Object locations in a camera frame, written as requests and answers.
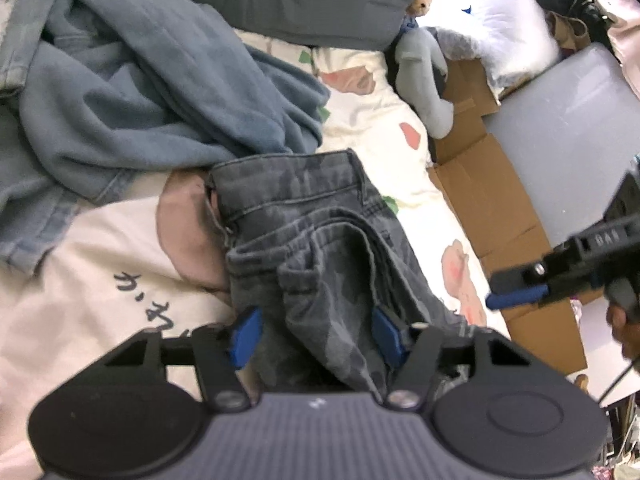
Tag brown teddy bear toy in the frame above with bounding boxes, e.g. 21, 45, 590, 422
402, 0, 436, 28

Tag white fluffy pillow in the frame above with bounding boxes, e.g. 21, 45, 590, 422
425, 0, 561, 93

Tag grey camouflage pants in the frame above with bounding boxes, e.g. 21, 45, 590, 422
207, 149, 483, 396

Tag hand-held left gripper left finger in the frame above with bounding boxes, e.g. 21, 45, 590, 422
102, 306, 265, 411

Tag cream bear print blanket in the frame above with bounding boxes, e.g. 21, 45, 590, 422
0, 27, 511, 480

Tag flat brown cardboard sheet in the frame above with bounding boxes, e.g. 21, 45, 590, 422
427, 50, 606, 376

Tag blue fleece garment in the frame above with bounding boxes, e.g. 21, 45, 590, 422
0, 0, 331, 201

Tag pink garment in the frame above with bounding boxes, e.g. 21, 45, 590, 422
607, 0, 640, 66

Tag person's right hand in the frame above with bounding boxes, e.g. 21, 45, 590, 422
605, 305, 640, 359

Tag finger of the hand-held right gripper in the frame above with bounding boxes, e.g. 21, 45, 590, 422
485, 259, 552, 311

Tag black cable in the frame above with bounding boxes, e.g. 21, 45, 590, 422
595, 355, 640, 406

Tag light blue denim garment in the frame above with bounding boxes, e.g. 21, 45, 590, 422
0, 0, 151, 276

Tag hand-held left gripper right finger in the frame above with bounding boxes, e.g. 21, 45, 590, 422
371, 306, 531, 411

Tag grey neck pillow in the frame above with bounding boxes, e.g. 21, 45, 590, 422
387, 27, 456, 140

